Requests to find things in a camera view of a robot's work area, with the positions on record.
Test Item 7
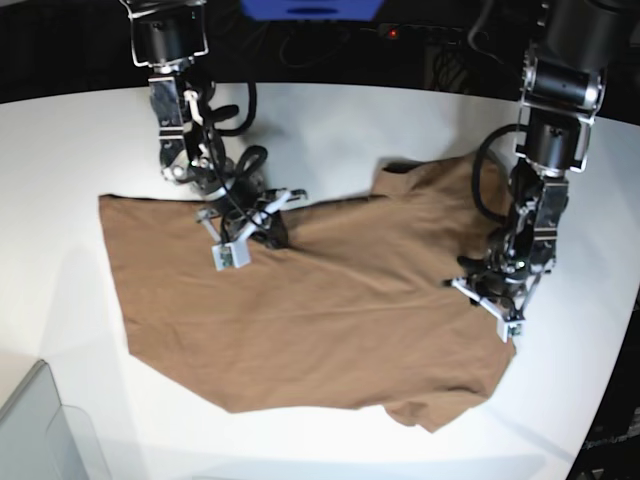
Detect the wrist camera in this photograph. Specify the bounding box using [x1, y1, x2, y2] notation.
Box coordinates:
[212, 240, 251, 271]
[496, 319, 525, 343]

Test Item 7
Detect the grey plastic tray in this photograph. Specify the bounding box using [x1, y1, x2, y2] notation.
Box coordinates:
[1, 360, 112, 479]

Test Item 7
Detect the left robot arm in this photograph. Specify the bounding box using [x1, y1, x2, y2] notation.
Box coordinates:
[445, 1, 639, 337]

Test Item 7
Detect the blue bin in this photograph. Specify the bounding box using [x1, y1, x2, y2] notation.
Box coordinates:
[241, 0, 384, 21]

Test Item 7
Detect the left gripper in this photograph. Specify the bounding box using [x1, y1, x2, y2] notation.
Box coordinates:
[442, 257, 543, 323]

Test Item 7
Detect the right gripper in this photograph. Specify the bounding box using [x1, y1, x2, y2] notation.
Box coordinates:
[196, 188, 308, 250]

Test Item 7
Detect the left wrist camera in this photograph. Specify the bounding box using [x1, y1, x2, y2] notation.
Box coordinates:
[496, 319, 525, 343]

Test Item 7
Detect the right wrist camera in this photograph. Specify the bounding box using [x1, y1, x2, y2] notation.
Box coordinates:
[212, 240, 251, 271]

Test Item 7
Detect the black power strip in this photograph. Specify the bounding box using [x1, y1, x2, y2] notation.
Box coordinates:
[375, 23, 470, 44]

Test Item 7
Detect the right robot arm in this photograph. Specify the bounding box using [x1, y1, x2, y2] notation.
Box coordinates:
[123, 1, 306, 249]

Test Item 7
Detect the brown t-shirt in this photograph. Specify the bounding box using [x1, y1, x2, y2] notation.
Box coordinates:
[99, 155, 515, 431]

